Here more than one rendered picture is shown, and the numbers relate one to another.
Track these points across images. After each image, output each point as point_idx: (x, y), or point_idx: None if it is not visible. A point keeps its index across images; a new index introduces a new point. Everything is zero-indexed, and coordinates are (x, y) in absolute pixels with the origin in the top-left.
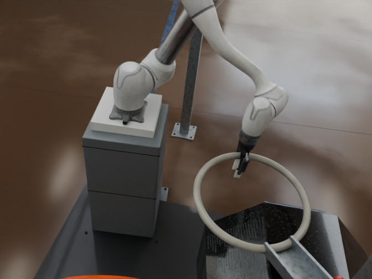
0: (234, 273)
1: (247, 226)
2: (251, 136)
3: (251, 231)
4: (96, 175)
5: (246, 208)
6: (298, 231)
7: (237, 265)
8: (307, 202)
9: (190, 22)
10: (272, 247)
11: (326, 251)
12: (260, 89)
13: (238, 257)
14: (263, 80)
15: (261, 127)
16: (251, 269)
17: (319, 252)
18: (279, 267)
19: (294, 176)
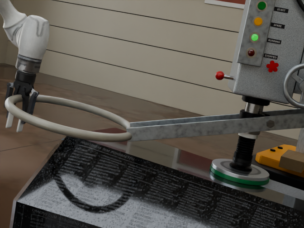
0: (108, 190)
1: (74, 158)
2: (37, 59)
3: (83, 157)
4: None
5: (52, 153)
6: (126, 123)
7: (103, 184)
8: (105, 110)
9: None
10: None
11: (142, 141)
12: (14, 17)
13: (96, 179)
14: (14, 7)
15: (46, 45)
16: (121, 173)
17: (140, 142)
18: (155, 132)
19: (75, 101)
